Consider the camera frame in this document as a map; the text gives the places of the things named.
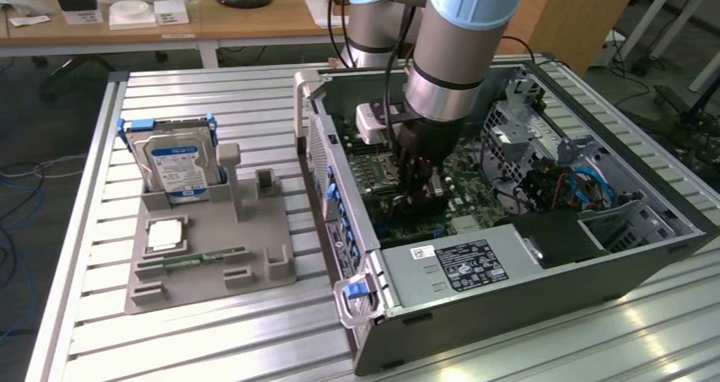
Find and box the red data wire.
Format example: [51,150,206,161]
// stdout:
[546,169,571,207]

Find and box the green RAM stick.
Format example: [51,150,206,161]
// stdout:
[136,248,250,270]

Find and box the wooden desk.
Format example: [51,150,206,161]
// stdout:
[0,0,354,58]

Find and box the black office chair base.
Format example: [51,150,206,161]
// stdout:
[31,51,170,101]

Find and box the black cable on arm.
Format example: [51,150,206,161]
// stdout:
[383,0,399,176]

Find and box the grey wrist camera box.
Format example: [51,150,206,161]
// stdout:
[355,100,407,145]

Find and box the silver CPU chip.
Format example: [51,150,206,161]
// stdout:
[146,219,186,249]

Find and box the white paper card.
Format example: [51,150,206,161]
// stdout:
[7,14,52,27]

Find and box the wooden cabinet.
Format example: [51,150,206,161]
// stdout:
[503,0,646,76]

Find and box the metal disk bay cage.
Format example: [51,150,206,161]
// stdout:
[482,77,567,166]

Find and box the white box with black top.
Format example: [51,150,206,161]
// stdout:
[58,0,104,25]

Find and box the white table frame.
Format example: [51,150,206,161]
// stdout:
[616,0,720,93]

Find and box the grey parts rack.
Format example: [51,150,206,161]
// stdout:
[124,142,295,316]

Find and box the black open PC case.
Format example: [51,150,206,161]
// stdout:
[292,58,708,377]

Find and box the black cable behind case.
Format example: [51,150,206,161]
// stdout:
[327,0,356,69]

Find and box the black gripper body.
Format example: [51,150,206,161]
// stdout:
[392,117,466,169]

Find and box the hard disk with blue bracket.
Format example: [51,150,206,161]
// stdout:
[118,113,222,207]

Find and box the small plain white box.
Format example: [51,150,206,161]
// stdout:
[154,0,191,26]

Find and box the green motherboard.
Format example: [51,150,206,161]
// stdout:
[336,119,511,249]

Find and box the grey power supply unit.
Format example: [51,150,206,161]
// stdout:
[380,223,546,308]

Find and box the blue data wire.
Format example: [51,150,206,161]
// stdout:
[566,165,616,208]

